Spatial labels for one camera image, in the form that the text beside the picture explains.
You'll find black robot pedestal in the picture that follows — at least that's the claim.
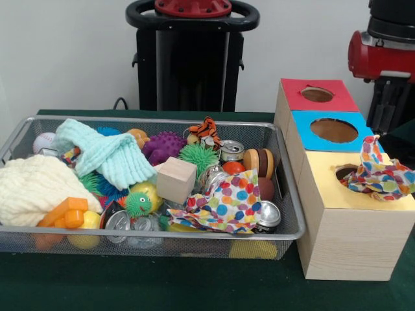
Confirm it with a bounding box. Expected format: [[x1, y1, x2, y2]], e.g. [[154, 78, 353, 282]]
[[125, 0, 260, 113]]

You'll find large dark green tablecloth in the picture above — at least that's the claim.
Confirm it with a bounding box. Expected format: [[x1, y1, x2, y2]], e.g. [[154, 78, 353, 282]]
[[0, 109, 415, 311]]

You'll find plush tiger toy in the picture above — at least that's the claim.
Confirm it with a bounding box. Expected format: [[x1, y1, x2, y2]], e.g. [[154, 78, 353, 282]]
[[188, 116, 224, 152]]

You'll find purple spiky toy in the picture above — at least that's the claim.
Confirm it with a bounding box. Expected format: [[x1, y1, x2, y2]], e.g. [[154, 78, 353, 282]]
[[141, 132, 188, 166]]

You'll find orange ball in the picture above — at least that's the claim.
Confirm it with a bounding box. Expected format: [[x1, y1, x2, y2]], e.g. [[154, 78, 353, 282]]
[[222, 161, 246, 176]]

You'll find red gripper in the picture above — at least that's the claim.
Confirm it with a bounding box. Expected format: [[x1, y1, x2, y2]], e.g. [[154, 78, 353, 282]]
[[348, 30, 415, 133]]

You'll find mint green cloth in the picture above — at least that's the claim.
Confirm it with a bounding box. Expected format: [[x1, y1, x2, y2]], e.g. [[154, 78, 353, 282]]
[[51, 118, 157, 191]]

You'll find green spiky ball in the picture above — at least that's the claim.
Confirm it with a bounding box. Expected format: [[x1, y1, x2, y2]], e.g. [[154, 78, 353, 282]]
[[178, 143, 221, 172]]

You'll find wooden box with three holes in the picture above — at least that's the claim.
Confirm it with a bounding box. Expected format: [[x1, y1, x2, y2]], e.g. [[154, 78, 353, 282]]
[[273, 78, 415, 281]]

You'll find toy hamburger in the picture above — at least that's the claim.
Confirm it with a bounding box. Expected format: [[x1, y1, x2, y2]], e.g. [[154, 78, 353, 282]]
[[243, 148, 275, 179]]

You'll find small polka dot napkin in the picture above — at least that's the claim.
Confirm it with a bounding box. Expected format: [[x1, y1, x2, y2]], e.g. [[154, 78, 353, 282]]
[[343, 134, 415, 202]]

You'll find white baseball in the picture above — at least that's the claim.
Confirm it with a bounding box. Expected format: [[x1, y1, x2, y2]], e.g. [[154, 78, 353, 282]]
[[32, 132, 58, 155]]

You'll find large polka dot napkin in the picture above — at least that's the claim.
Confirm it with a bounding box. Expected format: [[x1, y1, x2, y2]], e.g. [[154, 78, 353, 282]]
[[167, 168, 263, 235]]

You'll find shallow clear mesh bin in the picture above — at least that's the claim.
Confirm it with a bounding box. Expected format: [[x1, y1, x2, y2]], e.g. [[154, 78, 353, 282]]
[[0, 115, 306, 260]]

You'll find plain wooden cube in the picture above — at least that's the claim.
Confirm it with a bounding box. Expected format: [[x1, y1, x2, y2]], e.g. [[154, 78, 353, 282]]
[[154, 156, 198, 205]]

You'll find cream knitted cloth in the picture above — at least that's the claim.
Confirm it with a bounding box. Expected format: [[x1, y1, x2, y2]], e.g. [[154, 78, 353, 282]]
[[0, 154, 104, 227]]

